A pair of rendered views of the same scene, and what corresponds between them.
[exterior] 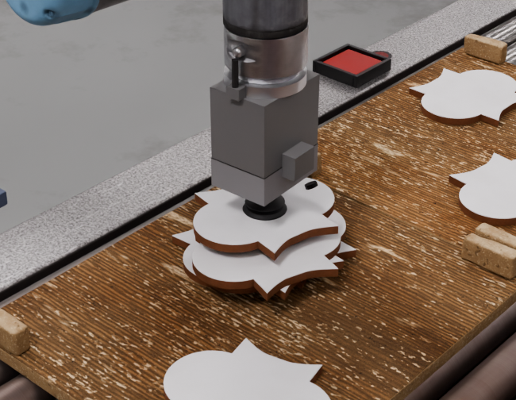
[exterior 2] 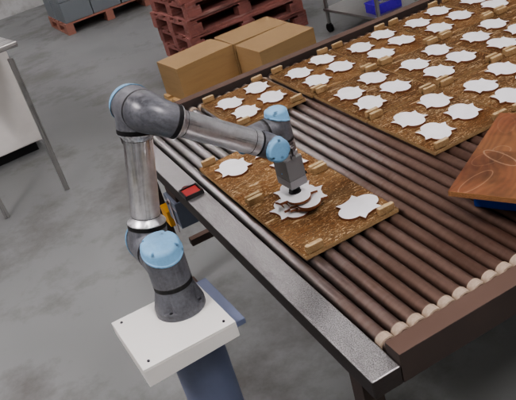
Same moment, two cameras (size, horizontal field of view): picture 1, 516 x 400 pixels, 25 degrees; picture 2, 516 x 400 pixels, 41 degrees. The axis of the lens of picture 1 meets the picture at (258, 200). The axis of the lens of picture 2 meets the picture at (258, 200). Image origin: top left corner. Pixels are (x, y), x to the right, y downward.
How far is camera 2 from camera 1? 1.90 m
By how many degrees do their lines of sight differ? 52
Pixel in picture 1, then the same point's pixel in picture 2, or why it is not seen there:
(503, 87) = (233, 161)
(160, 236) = (277, 224)
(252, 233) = (306, 193)
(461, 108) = (241, 168)
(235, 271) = (316, 200)
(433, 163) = (266, 177)
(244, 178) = (300, 179)
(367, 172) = (263, 188)
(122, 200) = (244, 238)
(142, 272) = (294, 226)
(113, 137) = not seen: outside the picture
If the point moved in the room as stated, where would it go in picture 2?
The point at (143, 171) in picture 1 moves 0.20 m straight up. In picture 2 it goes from (229, 234) to (214, 184)
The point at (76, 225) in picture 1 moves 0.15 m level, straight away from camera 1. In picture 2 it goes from (254, 246) to (210, 251)
